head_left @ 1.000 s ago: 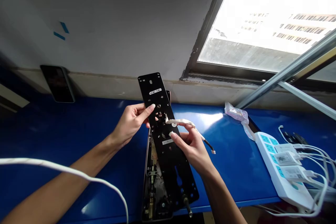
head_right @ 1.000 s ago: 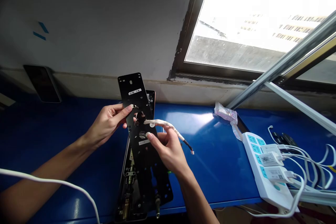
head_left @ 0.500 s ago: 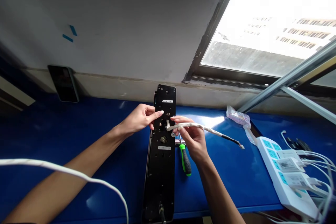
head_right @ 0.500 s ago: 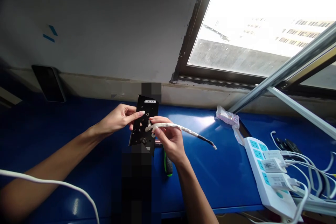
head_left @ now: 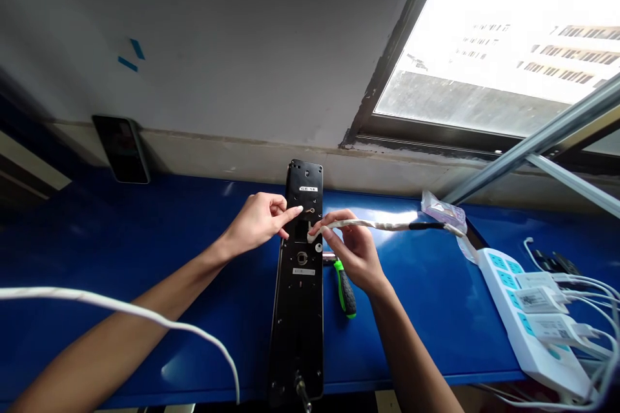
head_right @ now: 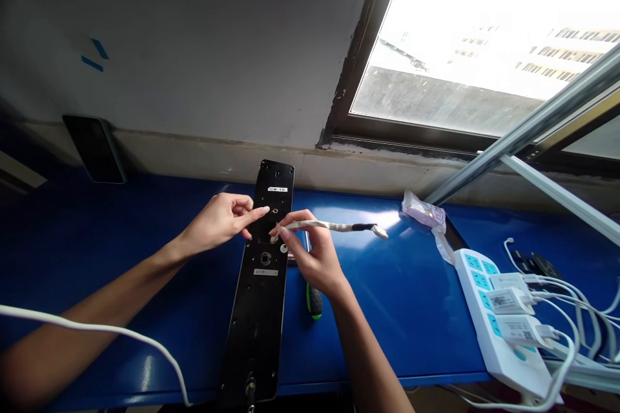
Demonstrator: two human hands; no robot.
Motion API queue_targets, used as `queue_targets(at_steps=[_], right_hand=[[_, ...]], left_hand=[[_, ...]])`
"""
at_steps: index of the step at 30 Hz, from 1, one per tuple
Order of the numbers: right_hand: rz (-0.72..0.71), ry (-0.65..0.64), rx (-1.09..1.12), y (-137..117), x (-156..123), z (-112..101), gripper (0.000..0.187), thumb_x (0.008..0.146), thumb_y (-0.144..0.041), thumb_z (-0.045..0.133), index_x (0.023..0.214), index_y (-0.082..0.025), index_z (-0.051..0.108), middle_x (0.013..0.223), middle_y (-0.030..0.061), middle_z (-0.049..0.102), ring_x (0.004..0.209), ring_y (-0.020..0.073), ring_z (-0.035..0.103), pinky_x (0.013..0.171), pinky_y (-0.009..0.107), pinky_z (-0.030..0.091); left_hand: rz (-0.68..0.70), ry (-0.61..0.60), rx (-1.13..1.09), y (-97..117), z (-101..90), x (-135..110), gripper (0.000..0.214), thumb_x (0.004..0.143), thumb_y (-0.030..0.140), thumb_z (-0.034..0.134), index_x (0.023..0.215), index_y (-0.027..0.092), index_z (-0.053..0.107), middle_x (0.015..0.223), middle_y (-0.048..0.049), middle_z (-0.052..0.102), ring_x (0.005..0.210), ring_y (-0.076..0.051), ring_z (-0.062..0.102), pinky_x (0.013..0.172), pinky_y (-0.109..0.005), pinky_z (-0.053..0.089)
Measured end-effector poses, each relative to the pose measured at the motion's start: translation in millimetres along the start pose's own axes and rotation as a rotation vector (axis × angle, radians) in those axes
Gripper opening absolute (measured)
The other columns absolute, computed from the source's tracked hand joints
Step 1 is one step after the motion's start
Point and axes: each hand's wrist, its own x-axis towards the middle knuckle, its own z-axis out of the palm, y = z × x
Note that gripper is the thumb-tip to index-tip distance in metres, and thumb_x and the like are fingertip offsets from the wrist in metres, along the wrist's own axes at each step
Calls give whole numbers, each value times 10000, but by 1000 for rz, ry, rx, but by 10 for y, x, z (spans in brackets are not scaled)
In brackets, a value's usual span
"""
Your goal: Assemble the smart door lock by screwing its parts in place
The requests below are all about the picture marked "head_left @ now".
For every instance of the person's right hand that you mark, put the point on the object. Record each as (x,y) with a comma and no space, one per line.
(361,258)

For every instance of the person's left hand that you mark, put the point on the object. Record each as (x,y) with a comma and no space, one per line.
(254,226)

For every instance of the green and black screwdriver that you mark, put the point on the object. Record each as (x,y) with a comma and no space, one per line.
(346,294)

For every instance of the black door lock panel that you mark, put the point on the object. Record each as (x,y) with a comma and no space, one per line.
(298,316)

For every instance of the clear plastic parts bag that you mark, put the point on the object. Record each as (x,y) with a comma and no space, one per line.
(448,214)

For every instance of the black smartphone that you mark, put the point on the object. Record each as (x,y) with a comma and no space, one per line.
(123,149)

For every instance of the small white charger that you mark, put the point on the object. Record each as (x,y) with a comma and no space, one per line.
(535,281)

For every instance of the white charger with label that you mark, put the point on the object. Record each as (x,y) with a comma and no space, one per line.
(540,299)

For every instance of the small black device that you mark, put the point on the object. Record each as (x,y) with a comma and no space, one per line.
(557,263)

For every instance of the white power strip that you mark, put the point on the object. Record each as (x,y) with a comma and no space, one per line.
(533,357)

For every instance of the blue tape strip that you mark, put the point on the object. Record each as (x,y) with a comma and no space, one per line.
(128,64)
(137,49)

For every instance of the large white charger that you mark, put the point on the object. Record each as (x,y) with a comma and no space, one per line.
(557,330)

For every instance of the window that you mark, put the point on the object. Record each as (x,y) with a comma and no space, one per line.
(484,45)

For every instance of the aluminium frame rail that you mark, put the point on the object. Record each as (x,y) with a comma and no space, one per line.
(537,144)

